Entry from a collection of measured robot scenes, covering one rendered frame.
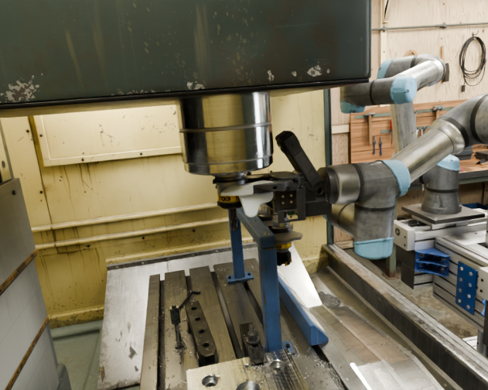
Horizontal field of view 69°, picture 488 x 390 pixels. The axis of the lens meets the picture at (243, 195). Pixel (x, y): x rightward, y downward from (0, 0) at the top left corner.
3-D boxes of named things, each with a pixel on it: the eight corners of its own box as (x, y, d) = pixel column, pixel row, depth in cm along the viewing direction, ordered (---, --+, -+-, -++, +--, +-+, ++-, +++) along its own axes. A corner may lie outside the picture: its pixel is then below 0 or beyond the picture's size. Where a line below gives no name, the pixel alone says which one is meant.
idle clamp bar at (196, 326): (202, 318, 111) (199, 300, 109) (222, 375, 87) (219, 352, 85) (185, 322, 109) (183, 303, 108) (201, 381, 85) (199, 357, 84)
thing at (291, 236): (298, 232, 90) (298, 229, 90) (305, 239, 85) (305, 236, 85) (271, 237, 88) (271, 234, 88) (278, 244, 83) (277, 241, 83)
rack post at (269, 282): (288, 342, 96) (282, 239, 89) (295, 355, 91) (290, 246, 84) (253, 350, 94) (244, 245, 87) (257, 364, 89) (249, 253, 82)
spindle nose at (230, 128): (172, 168, 67) (164, 102, 64) (249, 157, 73) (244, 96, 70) (200, 180, 53) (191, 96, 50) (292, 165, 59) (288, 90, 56)
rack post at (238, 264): (250, 273, 138) (244, 199, 131) (254, 279, 133) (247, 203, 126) (225, 278, 136) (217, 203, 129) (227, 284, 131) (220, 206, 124)
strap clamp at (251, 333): (255, 359, 91) (250, 306, 87) (270, 398, 78) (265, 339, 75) (242, 362, 90) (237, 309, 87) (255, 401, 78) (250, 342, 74)
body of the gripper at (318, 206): (274, 224, 63) (338, 216, 65) (273, 176, 61) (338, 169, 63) (263, 213, 70) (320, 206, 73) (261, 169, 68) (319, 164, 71)
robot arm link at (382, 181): (412, 204, 68) (414, 160, 66) (360, 211, 66) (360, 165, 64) (387, 195, 76) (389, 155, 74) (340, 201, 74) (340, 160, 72)
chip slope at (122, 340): (294, 282, 186) (291, 235, 180) (367, 378, 119) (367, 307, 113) (115, 316, 169) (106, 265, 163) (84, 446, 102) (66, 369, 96)
